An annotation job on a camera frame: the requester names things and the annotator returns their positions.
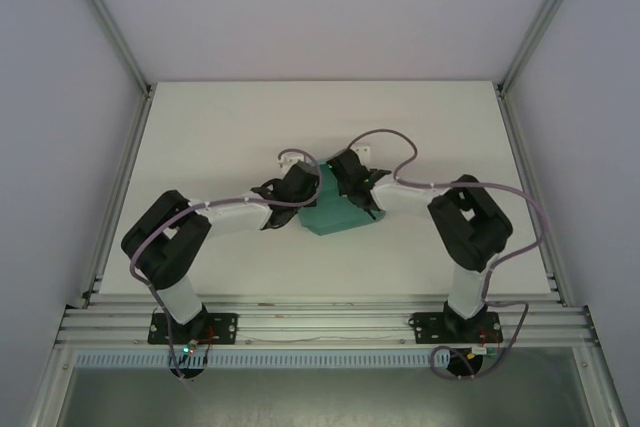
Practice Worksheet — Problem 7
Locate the green paper box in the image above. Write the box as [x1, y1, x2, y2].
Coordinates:
[298, 151, 386, 238]

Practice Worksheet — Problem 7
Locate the grey metal sheet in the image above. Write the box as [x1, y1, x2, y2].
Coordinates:
[29, 346, 629, 427]

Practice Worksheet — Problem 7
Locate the aluminium rail beam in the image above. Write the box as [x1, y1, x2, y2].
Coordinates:
[54, 296, 599, 348]

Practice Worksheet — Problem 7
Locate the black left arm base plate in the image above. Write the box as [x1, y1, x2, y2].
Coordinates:
[147, 311, 239, 346]

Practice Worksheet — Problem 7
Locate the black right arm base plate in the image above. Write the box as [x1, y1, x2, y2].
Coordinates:
[410, 310, 501, 346]

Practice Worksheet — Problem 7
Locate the slotted grey cable duct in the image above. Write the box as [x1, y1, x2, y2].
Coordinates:
[74, 351, 451, 369]

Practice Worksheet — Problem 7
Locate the aluminium left side rail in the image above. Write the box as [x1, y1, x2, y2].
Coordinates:
[79, 89, 154, 308]

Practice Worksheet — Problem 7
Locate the aluminium rail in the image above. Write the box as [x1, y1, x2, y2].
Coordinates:
[79, 89, 154, 308]
[496, 86, 571, 308]

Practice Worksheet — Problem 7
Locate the aluminium right side rail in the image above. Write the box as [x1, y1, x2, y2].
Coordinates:
[496, 86, 571, 308]

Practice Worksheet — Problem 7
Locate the black round cable grommet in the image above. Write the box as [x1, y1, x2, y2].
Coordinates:
[171, 364, 205, 381]
[446, 346, 485, 379]

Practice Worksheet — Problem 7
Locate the aluminium right frame post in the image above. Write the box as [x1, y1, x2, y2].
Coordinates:
[497, 0, 596, 96]

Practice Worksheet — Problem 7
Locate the aluminium frame post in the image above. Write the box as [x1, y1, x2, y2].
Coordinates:
[497, 0, 596, 96]
[62, 0, 153, 96]

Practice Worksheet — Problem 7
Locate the aluminium left frame post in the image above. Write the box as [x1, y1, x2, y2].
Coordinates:
[62, 0, 153, 96]

